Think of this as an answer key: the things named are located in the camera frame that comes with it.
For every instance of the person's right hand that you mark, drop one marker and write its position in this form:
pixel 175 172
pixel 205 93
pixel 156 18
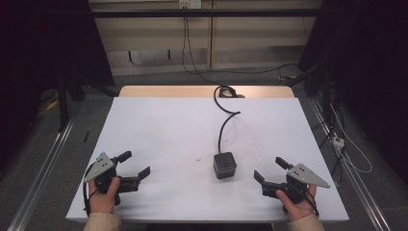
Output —
pixel 300 210

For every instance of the black cube device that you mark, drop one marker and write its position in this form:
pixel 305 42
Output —
pixel 224 165

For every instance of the small black floor item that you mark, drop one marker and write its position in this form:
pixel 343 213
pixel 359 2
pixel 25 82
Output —
pixel 86 136

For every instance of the metal floor rail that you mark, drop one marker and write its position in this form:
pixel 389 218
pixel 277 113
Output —
pixel 356 179
pixel 41 173

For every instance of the black metal stand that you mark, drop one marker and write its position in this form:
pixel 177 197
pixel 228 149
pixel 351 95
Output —
pixel 63 106

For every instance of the person's left hand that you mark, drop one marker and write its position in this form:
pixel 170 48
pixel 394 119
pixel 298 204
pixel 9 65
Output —
pixel 101 202

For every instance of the white wall socket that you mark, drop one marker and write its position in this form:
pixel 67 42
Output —
pixel 190 3

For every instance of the white table mat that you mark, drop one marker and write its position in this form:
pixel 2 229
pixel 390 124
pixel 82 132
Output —
pixel 160 134

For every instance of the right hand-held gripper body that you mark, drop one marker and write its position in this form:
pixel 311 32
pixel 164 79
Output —
pixel 304 176

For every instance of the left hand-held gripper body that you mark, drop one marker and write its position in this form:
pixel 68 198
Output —
pixel 100 166

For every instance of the black curtain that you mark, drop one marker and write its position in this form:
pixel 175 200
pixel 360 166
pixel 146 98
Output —
pixel 38 48
pixel 369 64

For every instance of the black horizontal metal bar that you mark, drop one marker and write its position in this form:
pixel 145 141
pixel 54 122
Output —
pixel 205 12

